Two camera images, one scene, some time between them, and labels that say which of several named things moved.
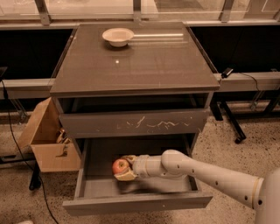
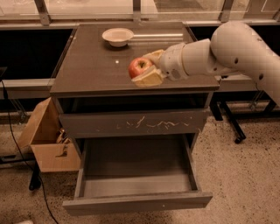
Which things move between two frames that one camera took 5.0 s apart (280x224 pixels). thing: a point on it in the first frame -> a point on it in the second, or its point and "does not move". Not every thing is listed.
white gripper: (140, 167) -> (171, 62)
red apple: (119, 166) -> (137, 66)
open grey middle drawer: (99, 191) does not move
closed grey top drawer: (134, 123) does not move
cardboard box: (45, 136) does not move
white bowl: (118, 37) does not move
